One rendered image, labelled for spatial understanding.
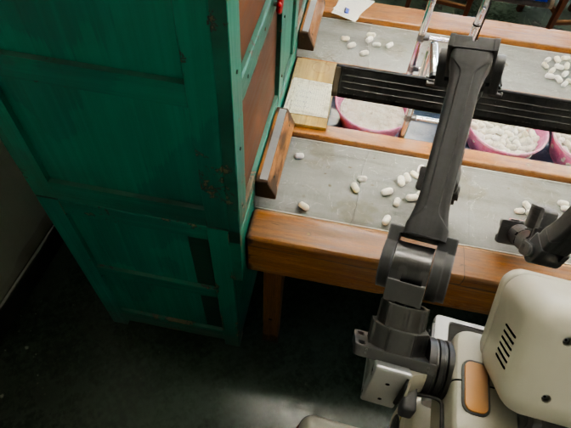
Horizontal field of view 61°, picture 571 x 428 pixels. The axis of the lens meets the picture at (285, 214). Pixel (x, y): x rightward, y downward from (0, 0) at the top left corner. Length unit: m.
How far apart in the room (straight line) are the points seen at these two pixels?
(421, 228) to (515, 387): 0.24
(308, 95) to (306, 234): 0.54
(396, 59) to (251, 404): 1.39
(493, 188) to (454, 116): 0.83
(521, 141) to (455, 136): 1.02
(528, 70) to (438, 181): 1.37
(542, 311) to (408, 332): 0.19
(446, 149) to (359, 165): 0.78
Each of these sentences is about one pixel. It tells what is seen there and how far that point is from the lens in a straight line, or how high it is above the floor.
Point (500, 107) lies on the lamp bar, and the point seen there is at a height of 1.08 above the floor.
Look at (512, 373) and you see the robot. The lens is 0.65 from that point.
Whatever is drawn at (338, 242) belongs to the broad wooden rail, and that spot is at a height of 0.76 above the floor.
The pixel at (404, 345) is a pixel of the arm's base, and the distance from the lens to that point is 0.72.
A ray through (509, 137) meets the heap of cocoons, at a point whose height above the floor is 0.73.
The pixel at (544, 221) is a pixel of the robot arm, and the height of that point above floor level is 0.95.
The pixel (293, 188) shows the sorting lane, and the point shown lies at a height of 0.74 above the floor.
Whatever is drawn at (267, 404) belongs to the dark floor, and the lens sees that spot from 1.93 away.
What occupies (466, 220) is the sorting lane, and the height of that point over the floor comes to 0.74.
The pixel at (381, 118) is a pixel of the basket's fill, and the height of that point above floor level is 0.74.
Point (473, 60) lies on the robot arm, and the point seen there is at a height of 1.41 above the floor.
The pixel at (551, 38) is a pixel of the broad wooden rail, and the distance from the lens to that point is 2.26.
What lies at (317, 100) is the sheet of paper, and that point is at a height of 0.78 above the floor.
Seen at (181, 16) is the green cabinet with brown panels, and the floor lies 1.43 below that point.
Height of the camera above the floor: 1.87
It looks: 55 degrees down
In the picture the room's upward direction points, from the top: 4 degrees clockwise
